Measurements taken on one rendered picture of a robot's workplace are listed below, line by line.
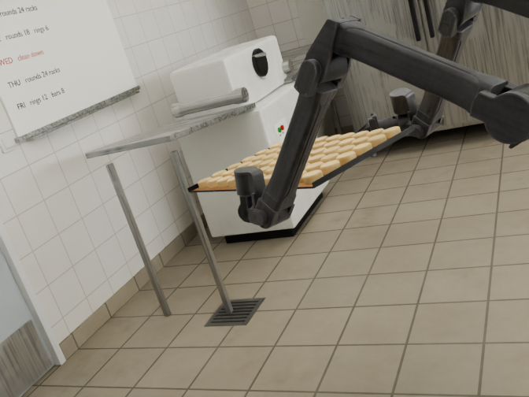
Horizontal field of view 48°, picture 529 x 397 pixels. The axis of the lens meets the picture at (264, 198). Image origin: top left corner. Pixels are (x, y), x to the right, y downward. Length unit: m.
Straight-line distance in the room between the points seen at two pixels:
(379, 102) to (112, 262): 2.37
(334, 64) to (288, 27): 4.66
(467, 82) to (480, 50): 3.57
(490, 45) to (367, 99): 0.96
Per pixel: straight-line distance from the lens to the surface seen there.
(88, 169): 3.62
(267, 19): 5.87
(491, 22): 4.53
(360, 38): 1.09
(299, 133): 1.22
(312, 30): 5.67
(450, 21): 1.51
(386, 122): 1.80
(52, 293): 3.34
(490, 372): 2.34
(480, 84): 0.98
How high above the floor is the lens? 1.43
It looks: 18 degrees down
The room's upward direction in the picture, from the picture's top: 17 degrees counter-clockwise
